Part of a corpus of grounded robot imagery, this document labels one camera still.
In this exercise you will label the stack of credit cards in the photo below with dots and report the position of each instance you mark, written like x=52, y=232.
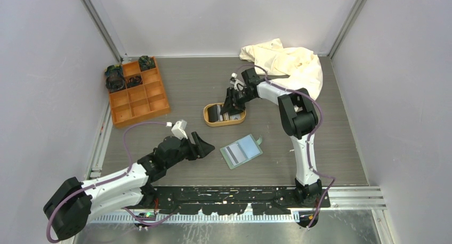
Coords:
x=214, y=114

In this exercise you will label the dark bundle top compartment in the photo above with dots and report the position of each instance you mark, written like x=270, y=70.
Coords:
x=146, y=63

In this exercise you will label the dark bundle outside tray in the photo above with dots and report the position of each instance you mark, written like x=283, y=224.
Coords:
x=114, y=70

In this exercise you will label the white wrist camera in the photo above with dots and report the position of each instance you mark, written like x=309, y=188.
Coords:
x=178, y=129
x=236, y=83

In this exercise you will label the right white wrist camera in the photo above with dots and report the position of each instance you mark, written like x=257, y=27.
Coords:
x=236, y=83

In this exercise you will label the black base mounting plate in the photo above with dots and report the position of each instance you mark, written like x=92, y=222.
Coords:
x=229, y=200

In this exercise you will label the white credit card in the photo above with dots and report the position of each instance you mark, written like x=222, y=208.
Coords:
x=235, y=154

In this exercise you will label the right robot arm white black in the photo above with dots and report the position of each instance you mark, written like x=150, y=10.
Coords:
x=300, y=118

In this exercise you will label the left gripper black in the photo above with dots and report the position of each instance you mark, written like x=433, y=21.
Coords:
x=200, y=149

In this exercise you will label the cream crumpled cloth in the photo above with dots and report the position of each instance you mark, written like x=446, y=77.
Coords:
x=293, y=67

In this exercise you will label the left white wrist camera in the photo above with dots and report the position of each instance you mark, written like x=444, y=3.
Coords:
x=178, y=129

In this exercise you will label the green card holder wallet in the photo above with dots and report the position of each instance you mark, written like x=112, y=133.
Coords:
x=249, y=145

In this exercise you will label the tan oval card tray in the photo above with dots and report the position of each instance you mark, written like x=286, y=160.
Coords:
x=223, y=123

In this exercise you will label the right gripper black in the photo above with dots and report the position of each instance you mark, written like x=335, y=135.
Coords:
x=231, y=106

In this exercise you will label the orange compartment organizer tray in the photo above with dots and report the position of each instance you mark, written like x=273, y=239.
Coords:
x=137, y=96

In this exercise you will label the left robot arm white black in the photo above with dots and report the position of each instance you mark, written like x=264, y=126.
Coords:
x=75, y=203

